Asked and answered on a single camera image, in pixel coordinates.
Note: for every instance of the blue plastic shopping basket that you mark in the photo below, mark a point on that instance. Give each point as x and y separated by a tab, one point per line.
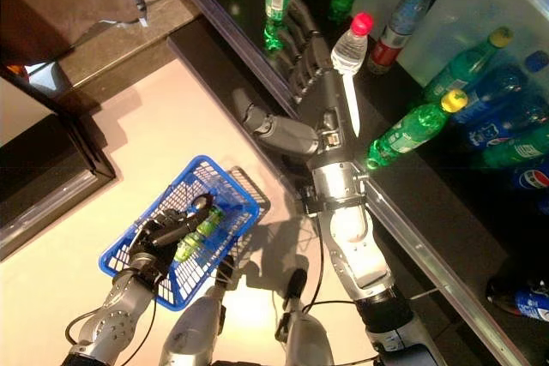
128	263

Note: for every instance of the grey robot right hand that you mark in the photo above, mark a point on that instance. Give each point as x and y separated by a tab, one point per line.
334	126

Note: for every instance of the dark cabinet silver trim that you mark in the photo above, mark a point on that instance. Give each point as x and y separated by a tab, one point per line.
43	177

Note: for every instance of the brown curtain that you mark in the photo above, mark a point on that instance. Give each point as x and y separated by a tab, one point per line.
64	1

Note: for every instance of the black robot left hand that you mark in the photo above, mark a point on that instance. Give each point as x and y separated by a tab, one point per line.
158	233

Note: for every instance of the silver robot left leg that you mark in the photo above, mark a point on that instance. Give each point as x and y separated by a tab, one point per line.
193	327

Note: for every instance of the small green drink bottle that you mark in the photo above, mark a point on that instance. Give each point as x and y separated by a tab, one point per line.
201	229

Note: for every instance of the clear water bottle red cap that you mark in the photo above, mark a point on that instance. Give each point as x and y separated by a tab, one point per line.
349	49
403	19

